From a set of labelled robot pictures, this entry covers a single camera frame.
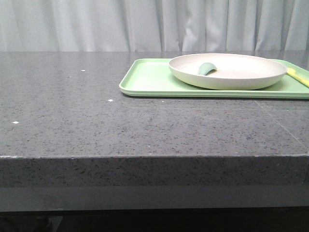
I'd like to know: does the white round plate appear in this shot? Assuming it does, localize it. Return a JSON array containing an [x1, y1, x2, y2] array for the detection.
[[169, 53, 287, 90]]

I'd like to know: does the pale yellow plastic fork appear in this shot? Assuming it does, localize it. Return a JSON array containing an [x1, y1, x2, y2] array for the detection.
[[287, 68, 309, 87]]

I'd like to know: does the light green serving tray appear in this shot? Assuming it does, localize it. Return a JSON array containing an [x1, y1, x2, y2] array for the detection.
[[119, 58, 309, 100]]

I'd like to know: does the sage green spoon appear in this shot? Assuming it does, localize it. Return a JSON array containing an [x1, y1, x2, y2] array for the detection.
[[198, 62, 217, 75]]

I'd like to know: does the white pleated curtain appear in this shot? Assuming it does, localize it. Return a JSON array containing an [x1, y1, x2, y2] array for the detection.
[[0, 0, 309, 52]]

